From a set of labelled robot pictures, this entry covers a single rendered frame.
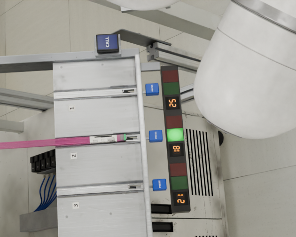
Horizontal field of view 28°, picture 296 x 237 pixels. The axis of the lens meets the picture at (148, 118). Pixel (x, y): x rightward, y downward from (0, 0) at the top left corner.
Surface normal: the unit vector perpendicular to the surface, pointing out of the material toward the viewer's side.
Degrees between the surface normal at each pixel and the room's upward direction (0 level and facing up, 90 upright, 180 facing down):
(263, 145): 0
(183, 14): 90
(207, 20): 90
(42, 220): 0
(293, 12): 45
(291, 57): 66
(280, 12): 31
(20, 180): 0
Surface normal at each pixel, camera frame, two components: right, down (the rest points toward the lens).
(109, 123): 0.02, -0.25
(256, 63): -0.27, 0.18
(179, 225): 0.69, -0.23
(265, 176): -0.72, -0.13
